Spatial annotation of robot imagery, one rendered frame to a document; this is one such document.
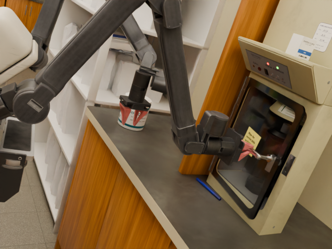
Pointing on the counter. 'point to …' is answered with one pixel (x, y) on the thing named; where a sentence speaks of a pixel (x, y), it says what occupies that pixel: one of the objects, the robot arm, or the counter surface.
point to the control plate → (258, 60)
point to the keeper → (288, 165)
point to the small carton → (301, 47)
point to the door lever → (260, 155)
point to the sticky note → (252, 137)
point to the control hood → (293, 70)
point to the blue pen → (208, 188)
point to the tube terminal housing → (308, 137)
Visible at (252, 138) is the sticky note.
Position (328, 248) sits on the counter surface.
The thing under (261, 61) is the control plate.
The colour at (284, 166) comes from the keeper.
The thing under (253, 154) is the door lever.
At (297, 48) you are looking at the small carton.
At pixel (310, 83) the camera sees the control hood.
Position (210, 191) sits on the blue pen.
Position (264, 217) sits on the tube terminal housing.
